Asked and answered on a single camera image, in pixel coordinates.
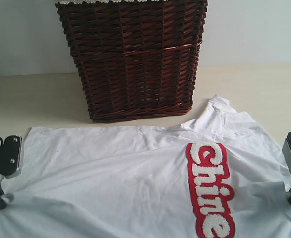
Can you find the grey left wrist camera module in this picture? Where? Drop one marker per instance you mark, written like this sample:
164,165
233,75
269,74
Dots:
11,156

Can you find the dark brown wicker basket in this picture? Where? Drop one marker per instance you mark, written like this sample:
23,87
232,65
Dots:
135,60

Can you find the white t-shirt with red lettering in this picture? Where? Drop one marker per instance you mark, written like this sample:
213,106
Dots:
219,176

